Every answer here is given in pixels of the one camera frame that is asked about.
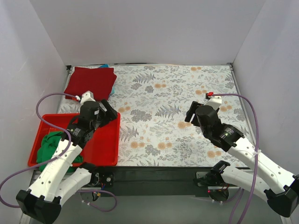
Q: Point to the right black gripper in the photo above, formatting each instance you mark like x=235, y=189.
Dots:
x=193, y=114

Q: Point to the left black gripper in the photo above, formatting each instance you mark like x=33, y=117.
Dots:
x=105, y=113

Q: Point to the green t shirt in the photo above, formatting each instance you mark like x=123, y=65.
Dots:
x=48, y=146

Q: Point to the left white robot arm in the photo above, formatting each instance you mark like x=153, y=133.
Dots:
x=44, y=199

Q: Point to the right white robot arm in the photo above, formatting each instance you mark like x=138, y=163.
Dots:
x=273, y=184

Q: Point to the red plastic tray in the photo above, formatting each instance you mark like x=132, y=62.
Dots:
x=101, y=150

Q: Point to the folded dark red t shirt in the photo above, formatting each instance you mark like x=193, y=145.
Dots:
x=99, y=81

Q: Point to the floral table cloth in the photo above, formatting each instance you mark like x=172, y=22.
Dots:
x=153, y=100

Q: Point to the folded blue t shirt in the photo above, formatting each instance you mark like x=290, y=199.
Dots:
x=107, y=66

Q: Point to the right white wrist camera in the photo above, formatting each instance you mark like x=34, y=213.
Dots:
x=213, y=101

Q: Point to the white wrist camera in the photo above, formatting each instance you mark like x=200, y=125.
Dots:
x=213, y=101
x=87, y=96

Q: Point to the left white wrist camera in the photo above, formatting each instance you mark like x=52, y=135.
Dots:
x=87, y=96

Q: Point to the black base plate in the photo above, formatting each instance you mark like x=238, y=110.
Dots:
x=155, y=181

